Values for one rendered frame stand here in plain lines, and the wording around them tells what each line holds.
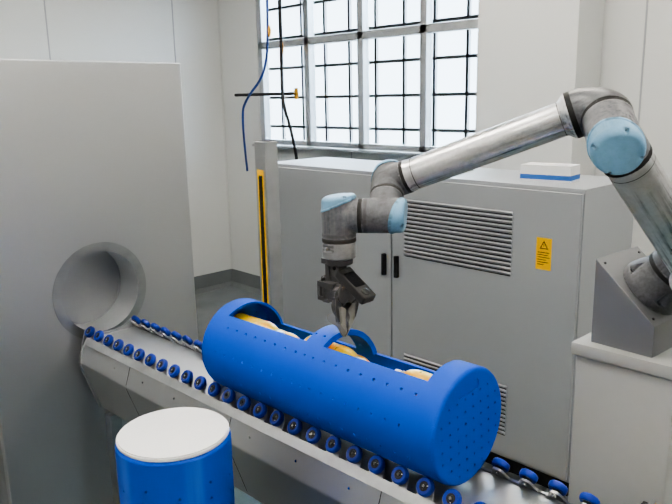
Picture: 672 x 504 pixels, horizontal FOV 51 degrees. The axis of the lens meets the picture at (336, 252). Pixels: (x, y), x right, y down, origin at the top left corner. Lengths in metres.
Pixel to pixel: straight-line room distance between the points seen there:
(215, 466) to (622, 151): 1.18
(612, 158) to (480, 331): 2.00
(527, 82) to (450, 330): 1.58
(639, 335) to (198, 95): 5.35
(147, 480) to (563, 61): 3.27
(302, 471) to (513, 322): 1.70
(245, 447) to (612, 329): 1.14
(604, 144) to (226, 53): 5.62
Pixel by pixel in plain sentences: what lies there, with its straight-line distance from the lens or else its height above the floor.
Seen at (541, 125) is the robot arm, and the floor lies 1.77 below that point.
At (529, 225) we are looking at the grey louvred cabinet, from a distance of 3.26.
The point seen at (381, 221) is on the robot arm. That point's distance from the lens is 1.76.
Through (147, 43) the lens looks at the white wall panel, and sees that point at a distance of 6.64.
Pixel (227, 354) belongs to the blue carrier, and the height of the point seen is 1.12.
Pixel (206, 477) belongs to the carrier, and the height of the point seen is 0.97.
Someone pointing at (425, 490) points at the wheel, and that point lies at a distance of 1.71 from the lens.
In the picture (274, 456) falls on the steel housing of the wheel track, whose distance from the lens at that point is 2.05.
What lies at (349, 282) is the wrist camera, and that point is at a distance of 1.79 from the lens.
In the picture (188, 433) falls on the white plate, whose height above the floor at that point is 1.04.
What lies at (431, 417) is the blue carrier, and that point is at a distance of 1.59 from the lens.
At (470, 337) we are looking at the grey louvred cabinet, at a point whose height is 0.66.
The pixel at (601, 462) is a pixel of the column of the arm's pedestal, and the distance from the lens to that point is 2.39.
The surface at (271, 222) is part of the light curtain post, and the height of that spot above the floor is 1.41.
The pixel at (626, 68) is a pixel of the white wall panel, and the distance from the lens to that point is 4.42.
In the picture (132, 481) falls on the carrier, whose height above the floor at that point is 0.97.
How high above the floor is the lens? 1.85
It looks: 13 degrees down
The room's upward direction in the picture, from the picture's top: 1 degrees counter-clockwise
